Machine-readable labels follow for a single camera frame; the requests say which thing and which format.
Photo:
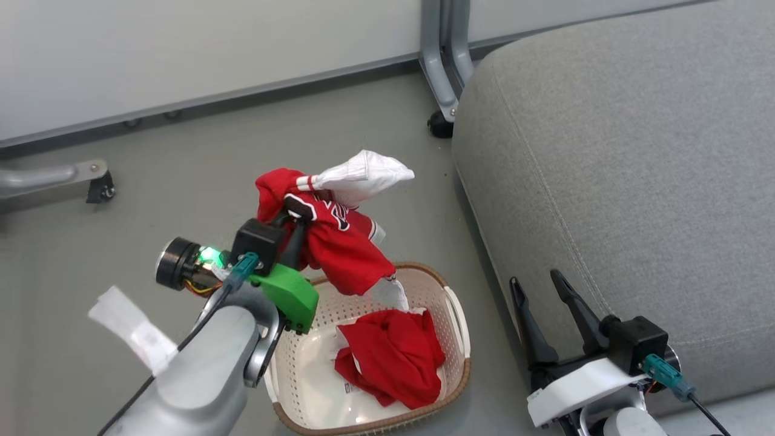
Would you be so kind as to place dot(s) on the black caster wheel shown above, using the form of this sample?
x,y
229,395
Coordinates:
x,y
440,125
102,189

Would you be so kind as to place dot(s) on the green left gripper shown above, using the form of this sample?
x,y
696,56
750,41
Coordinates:
x,y
289,293

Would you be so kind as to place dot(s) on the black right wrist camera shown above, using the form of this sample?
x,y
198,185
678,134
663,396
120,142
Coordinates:
x,y
639,342

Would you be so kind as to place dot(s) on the plain red garment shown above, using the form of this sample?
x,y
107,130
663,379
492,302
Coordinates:
x,y
396,357

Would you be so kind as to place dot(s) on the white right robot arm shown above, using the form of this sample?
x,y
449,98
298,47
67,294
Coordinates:
x,y
629,424

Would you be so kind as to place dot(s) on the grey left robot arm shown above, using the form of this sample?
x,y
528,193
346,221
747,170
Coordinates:
x,y
200,369

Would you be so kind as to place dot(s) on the white plastic laundry basket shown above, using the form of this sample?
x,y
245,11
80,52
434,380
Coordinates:
x,y
309,375

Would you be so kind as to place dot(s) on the grey fabric sofa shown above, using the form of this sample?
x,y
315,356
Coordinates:
x,y
636,181

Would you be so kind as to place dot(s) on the grey upright partition leg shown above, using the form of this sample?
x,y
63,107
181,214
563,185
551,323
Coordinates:
x,y
436,60

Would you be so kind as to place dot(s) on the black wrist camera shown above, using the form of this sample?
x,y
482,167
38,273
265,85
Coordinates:
x,y
257,242
639,342

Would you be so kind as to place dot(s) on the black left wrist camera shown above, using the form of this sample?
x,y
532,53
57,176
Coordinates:
x,y
257,242

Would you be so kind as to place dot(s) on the grey flat partition foot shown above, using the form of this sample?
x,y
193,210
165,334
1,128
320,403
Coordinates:
x,y
42,177

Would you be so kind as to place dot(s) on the red and white jersey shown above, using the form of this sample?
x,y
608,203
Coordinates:
x,y
342,248

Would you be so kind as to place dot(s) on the white paper tag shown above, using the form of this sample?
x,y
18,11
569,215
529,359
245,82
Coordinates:
x,y
130,327

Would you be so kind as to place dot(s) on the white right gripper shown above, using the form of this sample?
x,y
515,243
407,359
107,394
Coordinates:
x,y
575,387

